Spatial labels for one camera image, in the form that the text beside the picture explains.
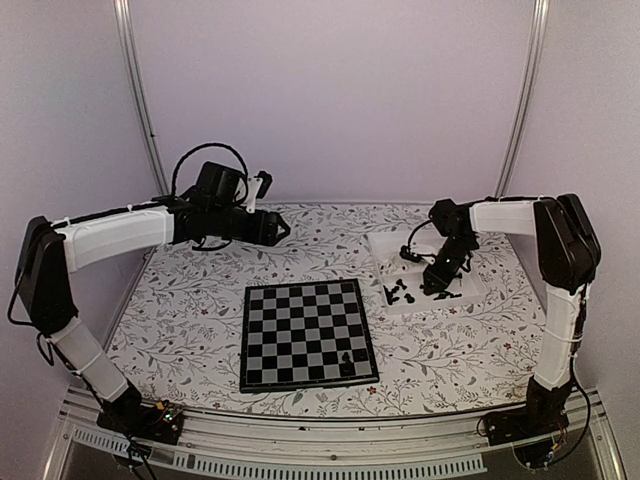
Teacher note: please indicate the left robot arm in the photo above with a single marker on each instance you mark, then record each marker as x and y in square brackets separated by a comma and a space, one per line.
[55, 251]

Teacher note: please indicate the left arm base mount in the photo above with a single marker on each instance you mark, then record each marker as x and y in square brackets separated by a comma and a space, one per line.
[162, 422]

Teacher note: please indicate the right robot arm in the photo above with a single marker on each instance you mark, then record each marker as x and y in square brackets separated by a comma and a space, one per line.
[568, 255]

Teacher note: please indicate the aluminium frame post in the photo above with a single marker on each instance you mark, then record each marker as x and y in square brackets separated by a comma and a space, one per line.
[533, 59]
[124, 25]

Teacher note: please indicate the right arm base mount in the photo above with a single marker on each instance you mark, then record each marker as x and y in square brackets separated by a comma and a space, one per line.
[525, 430]

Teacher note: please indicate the left aluminium frame post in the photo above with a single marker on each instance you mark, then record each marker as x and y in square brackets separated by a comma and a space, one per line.
[124, 25]

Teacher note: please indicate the black white chessboard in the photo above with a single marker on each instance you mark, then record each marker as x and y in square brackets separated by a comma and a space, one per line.
[294, 335]

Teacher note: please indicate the right aluminium frame post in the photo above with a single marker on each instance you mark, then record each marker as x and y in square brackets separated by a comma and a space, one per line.
[533, 59]

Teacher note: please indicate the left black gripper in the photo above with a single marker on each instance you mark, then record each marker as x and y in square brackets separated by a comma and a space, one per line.
[266, 234]

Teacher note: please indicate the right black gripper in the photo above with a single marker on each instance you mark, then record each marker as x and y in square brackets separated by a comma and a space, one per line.
[442, 280]

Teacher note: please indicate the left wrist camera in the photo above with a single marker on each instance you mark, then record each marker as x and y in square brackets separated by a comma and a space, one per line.
[257, 187]

